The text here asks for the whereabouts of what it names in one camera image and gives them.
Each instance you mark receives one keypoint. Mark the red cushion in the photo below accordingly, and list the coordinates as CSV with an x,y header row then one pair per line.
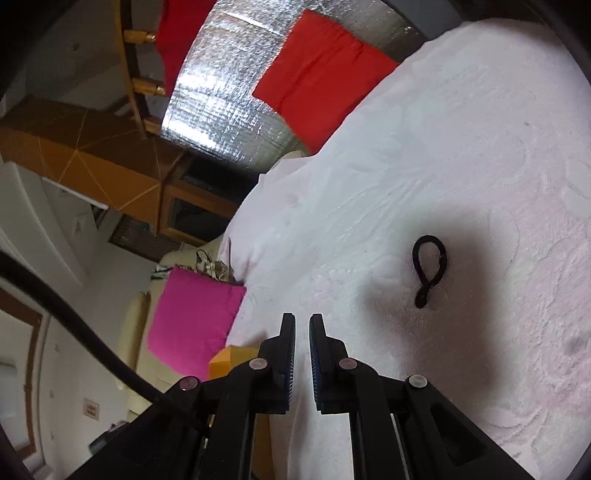
x,y
318,78

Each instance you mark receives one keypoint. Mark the white textured towel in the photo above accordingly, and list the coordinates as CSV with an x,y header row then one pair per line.
x,y
415,161

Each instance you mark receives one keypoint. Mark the beige patterned pouch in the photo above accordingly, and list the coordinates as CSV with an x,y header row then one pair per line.
x,y
213,268

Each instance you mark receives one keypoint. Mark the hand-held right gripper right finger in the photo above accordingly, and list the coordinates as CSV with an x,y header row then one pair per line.
x,y
317,360

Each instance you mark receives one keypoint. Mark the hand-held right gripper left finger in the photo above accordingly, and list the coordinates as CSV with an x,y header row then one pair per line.
x,y
287,350

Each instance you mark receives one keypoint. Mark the silver foil sheet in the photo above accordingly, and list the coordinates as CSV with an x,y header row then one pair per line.
x,y
221,106

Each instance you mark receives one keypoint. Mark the wooden glass-door cabinet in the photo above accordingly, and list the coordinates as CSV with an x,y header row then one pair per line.
x,y
207,198

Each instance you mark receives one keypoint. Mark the small orange box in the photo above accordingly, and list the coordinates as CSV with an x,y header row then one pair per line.
x,y
231,357

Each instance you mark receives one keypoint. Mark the cream sofa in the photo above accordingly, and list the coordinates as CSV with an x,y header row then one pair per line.
x,y
134,332

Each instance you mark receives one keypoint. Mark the pink cushion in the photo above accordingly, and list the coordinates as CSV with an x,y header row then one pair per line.
x,y
194,323

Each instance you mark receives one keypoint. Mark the wooden rail frame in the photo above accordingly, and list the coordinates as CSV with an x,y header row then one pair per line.
x,y
134,69

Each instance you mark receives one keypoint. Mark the pale pink sheet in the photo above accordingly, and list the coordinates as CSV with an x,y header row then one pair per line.
x,y
277,184

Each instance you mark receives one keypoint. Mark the red hanging cloth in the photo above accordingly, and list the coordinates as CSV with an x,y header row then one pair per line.
x,y
178,41

